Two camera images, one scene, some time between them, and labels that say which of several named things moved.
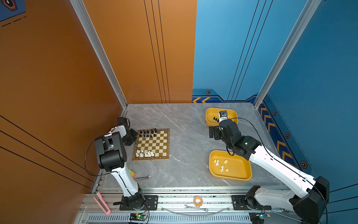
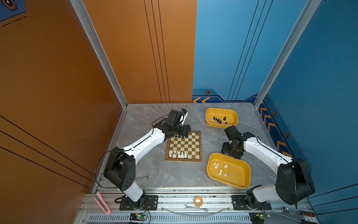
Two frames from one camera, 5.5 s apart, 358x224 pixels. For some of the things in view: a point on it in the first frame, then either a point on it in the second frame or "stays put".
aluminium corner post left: (91, 33) stays put
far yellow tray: (212, 115) stays put
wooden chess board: (152, 144) → (180, 148)
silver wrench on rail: (205, 209) stays put
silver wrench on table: (148, 177) stays put
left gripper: (127, 143) → (185, 130)
